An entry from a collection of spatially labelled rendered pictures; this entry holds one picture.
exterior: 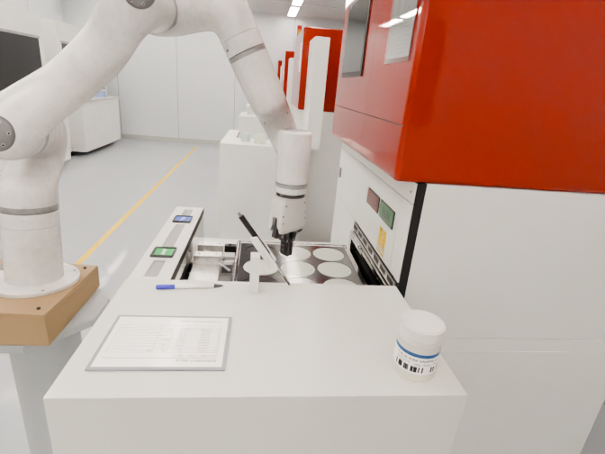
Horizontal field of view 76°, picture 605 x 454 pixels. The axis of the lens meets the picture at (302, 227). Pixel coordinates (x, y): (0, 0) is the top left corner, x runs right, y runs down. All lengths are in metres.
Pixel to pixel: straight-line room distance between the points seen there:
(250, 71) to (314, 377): 0.65
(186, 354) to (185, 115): 8.52
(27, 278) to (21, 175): 0.24
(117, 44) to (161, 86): 8.22
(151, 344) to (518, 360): 0.94
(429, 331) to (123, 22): 0.79
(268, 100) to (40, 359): 0.84
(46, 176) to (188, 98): 8.06
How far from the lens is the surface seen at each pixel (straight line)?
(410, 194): 0.91
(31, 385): 1.24
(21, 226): 1.06
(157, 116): 9.22
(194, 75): 9.02
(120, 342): 0.74
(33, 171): 1.08
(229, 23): 0.94
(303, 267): 1.14
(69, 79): 0.97
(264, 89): 0.93
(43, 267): 1.09
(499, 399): 1.32
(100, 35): 0.96
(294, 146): 0.94
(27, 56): 6.50
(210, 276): 1.11
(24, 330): 1.04
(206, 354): 0.69
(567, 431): 1.54
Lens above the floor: 1.40
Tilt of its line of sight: 20 degrees down
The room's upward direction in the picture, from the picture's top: 5 degrees clockwise
